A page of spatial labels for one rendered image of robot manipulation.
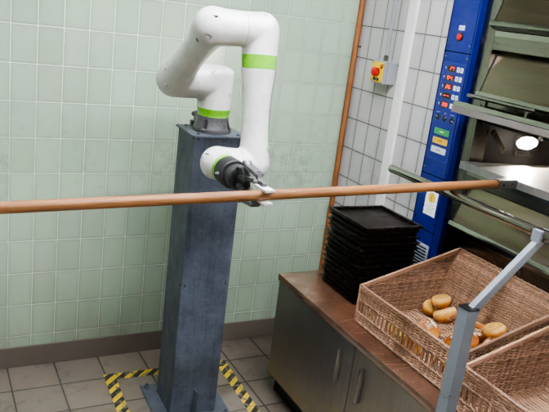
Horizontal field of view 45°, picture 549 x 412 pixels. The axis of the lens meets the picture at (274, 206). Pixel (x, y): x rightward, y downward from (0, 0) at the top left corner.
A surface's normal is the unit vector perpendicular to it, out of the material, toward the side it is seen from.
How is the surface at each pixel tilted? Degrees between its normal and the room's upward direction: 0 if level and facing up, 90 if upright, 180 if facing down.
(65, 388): 0
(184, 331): 90
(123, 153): 90
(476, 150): 90
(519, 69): 70
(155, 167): 90
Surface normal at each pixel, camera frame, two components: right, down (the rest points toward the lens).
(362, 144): -0.88, 0.02
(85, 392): 0.12, -0.95
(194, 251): 0.42, 0.31
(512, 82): -0.79, -0.30
